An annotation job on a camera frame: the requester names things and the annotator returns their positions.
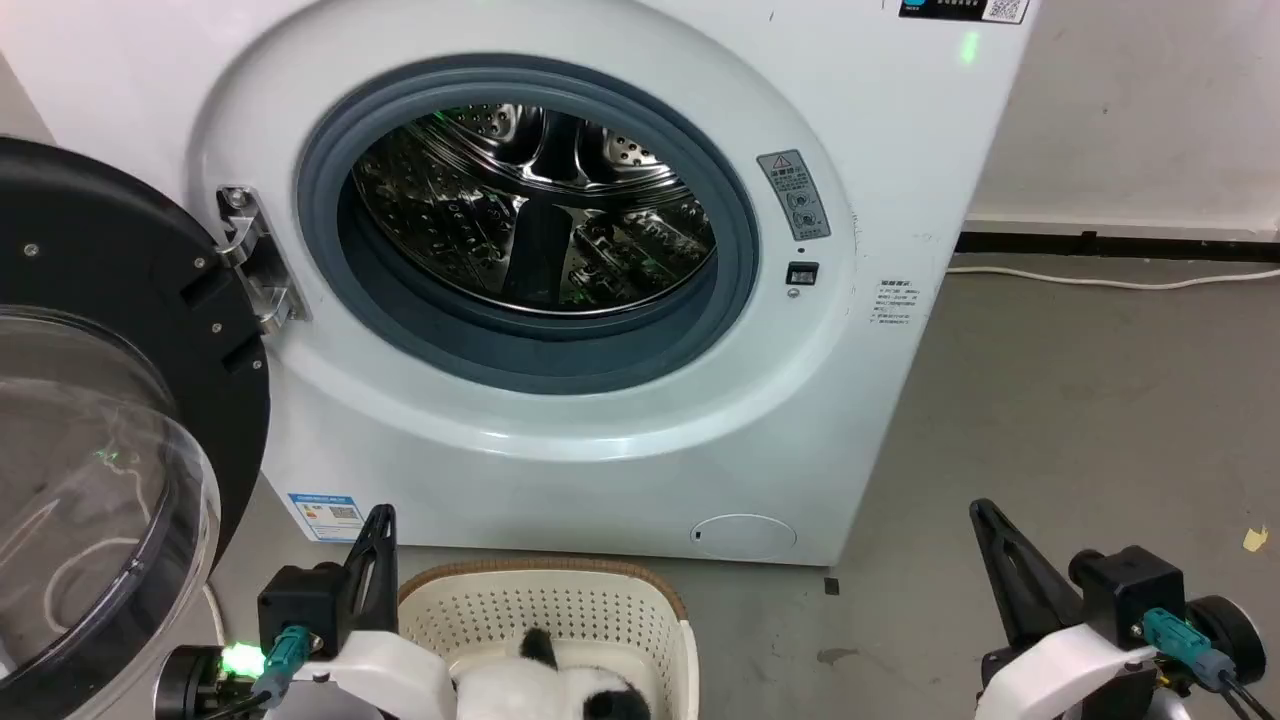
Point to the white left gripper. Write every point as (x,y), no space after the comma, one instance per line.
(390,675)

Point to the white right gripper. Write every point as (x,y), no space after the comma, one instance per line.
(1070,675)

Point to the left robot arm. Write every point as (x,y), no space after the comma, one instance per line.
(190,685)

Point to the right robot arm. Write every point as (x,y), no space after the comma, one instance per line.
(1228,630)

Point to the white front-load washing machine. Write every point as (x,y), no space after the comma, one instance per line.
(600,480)

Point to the blue energy label sticker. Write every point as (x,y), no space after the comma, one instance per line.
(325,517)

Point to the white perforated laundry basket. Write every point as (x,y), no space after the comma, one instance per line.
(520,610)

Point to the panda plush toy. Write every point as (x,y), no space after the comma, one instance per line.
(520,692)

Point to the yellow paper scrap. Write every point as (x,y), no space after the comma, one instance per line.
(1255,539)

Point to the round white filter cover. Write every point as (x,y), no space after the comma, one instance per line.
(745,537)

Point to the grey rubber door gasket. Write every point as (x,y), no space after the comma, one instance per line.
(540,345)

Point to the small printed text sticker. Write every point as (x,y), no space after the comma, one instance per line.
(892,303)

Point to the silver metal door hinge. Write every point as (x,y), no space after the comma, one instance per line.
(262,280)

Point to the black baseboard strip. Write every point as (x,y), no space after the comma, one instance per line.
(1100,245)

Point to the perforated steel washer drum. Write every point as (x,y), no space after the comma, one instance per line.
(450,220)

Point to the black round glass washer door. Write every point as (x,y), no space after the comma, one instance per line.
(100,250)

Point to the grey warning sticker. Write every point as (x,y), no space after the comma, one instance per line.
(795,195)

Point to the dark QR code label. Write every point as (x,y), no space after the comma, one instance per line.
(960,8)

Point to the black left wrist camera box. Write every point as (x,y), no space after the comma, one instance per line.
(300,600)

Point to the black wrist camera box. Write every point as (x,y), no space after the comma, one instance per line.
(300,600)
(1130,590)

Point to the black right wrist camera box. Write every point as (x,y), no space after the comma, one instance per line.
(1130,590)

